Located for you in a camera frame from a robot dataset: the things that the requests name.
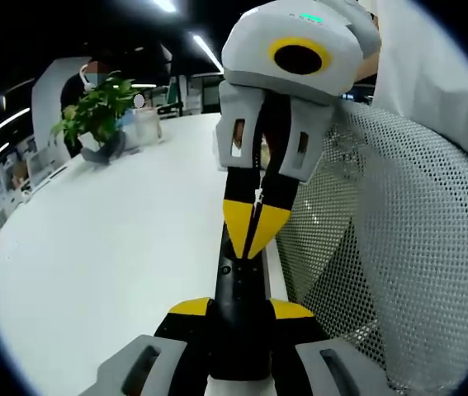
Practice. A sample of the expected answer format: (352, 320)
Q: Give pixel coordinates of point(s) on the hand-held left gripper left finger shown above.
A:
(176, 350)

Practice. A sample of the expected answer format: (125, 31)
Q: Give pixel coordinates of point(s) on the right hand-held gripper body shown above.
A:
(254, 37)

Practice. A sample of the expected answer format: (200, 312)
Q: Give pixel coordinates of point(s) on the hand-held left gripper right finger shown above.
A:
(299, 354)

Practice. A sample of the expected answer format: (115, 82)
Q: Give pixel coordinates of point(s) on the black stand pole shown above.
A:
(178, 97)

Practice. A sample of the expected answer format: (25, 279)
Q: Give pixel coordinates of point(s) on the clear plastic container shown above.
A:
(147, 125)

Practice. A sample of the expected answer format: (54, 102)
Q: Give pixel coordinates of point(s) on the person's white shirt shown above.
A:
(419, 62)

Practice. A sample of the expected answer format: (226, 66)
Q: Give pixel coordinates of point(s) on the dark cloth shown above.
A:
(103, 152)

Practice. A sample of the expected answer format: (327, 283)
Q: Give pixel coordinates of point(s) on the green potted plant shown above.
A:
(97, 107)

